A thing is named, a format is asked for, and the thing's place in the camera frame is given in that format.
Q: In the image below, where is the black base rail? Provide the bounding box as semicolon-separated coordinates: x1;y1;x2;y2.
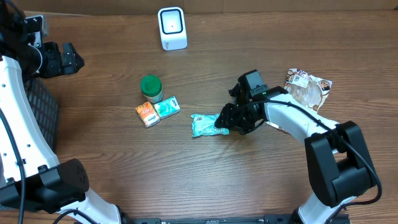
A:
127;214;300;224

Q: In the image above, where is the green lidded jar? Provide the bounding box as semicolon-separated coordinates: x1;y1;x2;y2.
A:
140;75;164;104

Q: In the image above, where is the white barcode scanner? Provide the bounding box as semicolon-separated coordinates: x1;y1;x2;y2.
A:
157;7;188;51

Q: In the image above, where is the beige plastic pouch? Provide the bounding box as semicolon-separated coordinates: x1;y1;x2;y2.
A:
266;68;332;135

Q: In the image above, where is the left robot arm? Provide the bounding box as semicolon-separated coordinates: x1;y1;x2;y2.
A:
1;1;129;223

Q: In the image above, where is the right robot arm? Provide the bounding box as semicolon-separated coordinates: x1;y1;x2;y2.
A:
215;70;382;223

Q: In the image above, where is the orange snack packet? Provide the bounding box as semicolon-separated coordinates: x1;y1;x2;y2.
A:
136;101;160;128

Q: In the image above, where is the green white small box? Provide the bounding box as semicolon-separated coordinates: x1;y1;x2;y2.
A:
154;96;180;119

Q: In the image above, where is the teal packet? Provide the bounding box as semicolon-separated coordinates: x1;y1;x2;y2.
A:
191;114;229;138

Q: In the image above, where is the grey plastic mesh basket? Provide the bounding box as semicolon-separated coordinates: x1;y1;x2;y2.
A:
24;78;60;152

